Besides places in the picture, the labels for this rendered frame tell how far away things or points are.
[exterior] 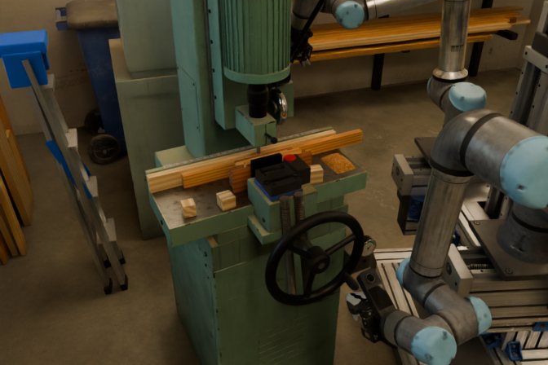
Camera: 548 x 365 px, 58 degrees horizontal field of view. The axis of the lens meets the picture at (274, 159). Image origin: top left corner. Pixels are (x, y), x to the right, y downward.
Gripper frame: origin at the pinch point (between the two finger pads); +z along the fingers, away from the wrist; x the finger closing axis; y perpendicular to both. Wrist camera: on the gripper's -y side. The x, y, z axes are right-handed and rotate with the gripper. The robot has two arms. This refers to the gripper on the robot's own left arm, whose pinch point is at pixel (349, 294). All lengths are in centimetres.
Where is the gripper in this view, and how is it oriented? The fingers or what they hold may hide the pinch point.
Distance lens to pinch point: 135.0
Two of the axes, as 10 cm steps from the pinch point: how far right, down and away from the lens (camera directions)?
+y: 2.7, 9.6, 1.1
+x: 9.0, -2.9, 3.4
